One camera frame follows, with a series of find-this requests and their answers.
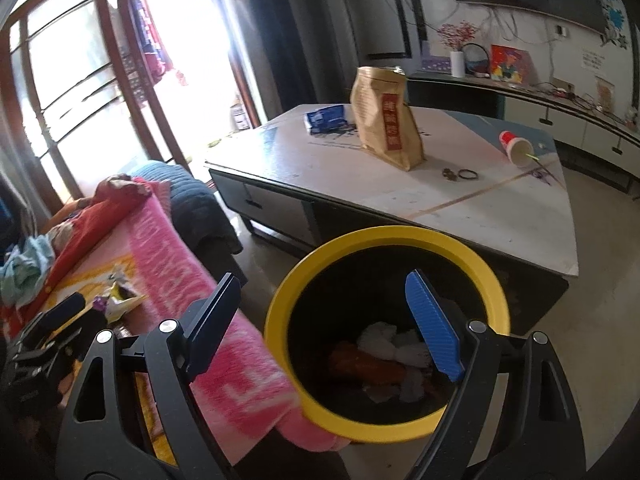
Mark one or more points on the white wall note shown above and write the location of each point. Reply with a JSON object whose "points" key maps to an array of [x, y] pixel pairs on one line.
{"points": [[594, 59]]}

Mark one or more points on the small dark metal object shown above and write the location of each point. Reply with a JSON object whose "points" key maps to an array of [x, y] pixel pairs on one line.
{"points": [[448, 173]]}

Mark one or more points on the red floral blanket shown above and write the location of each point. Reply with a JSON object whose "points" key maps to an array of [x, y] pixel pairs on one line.
{"points": [[90, 230]]}

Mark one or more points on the white top coffee table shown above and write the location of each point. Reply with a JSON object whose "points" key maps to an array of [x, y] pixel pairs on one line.
{"points": [[450, 210]]}

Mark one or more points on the dark purple wrapper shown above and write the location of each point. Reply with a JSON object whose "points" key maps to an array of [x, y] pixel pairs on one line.
{"points": [[100, 304]]}

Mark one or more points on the brown paper bag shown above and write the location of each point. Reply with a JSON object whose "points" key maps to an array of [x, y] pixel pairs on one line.
{"points": [[385, 125]]}

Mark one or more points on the colourful picture board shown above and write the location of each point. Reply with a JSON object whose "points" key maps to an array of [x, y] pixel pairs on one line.
{"points": [[510, 62]]}

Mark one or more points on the white tissue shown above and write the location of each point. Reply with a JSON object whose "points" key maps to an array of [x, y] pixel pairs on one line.
{"points": [[412, 347]]}

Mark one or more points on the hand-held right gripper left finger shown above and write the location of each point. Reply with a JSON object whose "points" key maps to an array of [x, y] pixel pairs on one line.
{"points": [[210, 330]]}

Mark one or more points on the light blue crumpled cloth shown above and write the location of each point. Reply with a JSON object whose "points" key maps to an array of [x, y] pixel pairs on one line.
{"points": [[27, 270]]}

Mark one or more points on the white vase with red flowers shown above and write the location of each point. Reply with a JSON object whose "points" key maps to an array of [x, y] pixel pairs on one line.
{"points": [[457, 65]]}

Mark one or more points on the white paper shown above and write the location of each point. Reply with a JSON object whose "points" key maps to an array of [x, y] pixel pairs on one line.
{"points": [[412, 385]]}

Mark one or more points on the blue plastic packet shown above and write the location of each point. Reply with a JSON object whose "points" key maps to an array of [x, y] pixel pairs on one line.
{"points": [[327, 119]]}

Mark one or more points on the hanging red and pink clothes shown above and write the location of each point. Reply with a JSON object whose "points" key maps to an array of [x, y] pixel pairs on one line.
{"points": [[150, 35]]}

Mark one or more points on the blue flower wall decal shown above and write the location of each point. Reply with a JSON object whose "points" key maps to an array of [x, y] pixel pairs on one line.
{"points": [[614, 5]]}

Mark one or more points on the dark blue and grey curtain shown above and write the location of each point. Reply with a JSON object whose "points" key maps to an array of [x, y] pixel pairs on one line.
{"points": [[280, 35]]}

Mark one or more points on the beige paper packet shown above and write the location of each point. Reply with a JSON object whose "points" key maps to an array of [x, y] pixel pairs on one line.
{"points": [[605, 92]]}

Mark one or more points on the white wall socket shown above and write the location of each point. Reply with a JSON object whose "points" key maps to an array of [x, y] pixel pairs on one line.
{"points": [[562, 31]]}

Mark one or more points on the red plastic wrapper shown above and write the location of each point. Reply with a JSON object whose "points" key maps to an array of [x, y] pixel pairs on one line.
{"points": [[365, 365]]}

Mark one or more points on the white pleated paper liner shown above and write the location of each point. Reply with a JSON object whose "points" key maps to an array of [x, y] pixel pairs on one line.
{"points": [[377, 340]]}

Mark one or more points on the white and black television cabinet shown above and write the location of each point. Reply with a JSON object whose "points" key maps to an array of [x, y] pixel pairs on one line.
{"points": [[575, 120]]}

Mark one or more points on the yellow rimmed black trash bin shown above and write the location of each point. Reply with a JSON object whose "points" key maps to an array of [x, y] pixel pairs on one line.
{"points": [[380, 235]]}

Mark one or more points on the brown framed glass door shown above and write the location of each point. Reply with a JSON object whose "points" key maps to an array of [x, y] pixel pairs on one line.
{"points": [[75, 60]]}

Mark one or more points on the red paper cup with straw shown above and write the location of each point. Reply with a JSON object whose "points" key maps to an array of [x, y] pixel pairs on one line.
{"points": [[517, 147]]}

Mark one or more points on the dark blue quilted cover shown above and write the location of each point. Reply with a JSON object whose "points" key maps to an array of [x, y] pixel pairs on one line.
{"points": [[195, 210]]}

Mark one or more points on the white storage box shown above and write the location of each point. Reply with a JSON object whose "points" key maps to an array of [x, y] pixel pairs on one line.
{"points": [[240, 116]]}

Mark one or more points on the round black framed ornament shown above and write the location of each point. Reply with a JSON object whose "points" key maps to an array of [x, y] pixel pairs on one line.
{"points": [[475, 60]]}

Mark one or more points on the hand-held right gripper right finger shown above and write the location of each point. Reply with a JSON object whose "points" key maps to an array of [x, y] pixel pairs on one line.
{"points": [[435, 335]]}

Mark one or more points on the yellow snack wrapper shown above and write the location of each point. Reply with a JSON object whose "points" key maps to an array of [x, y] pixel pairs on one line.
{"points": [[122, 300]]}

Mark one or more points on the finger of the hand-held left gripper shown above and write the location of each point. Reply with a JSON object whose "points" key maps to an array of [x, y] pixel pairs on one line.
{"points": [[60, 310]]}

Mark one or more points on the pink cartoon printed blanket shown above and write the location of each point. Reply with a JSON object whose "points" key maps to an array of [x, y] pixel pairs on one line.
{"points": [[250, 390]]}

